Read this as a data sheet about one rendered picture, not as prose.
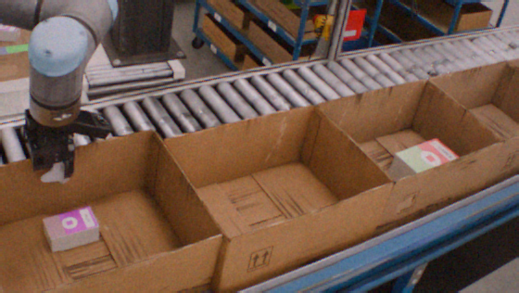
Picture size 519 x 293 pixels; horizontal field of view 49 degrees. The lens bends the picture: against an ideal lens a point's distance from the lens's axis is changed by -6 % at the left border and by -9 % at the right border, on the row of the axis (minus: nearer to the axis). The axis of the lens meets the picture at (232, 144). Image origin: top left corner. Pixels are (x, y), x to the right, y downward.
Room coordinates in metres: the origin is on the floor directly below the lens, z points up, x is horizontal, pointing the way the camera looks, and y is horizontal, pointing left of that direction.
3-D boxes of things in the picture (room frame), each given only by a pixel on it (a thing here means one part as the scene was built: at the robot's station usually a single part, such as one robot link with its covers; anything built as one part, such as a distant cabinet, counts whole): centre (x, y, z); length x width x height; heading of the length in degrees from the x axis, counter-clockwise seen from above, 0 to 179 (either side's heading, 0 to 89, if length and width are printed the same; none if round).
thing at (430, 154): (1.17, -0.49, 0.92); 0.16 x 0.11 x 0.07; 128
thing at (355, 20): (2.05, -0.35, 0.85); 0.16 x 0.01 x 0.13; 125
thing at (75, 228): (0.78, 0.29, 0.93); 0.10 x 0.06 x 0.05; 126
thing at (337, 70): (1.75, -0.45, 0.72); 0.52 x 0.05 x 0.05; 35
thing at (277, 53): (2.73, -0.22, 0.39); 0.40 x 0.30 x 0.10; 36
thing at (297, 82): (1.64, -0.29, 0.72); 0.52 x 0.05 x 0.05; 35
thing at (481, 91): (1.40, -0.73, 0.97); 0.39 x 0.29 x 0.17; 125
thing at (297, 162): (0.95, -0.09, 0.96); 0.39 x 0.29 x 0.17; 125
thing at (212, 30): (3.13, 0.05, 0.19); 0.40 x 0.30 x 0.10; 34
